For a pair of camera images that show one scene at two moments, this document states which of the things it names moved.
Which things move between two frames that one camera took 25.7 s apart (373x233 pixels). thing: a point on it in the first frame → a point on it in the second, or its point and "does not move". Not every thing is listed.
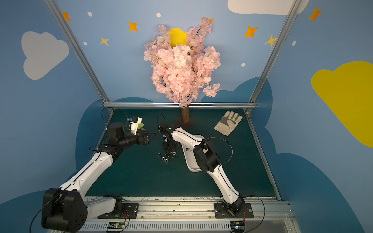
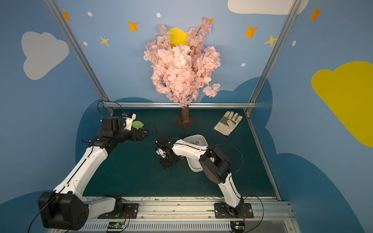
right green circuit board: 239,225 does not move
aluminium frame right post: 289,20 does not move
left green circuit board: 115,225 does not move
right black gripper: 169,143 → 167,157
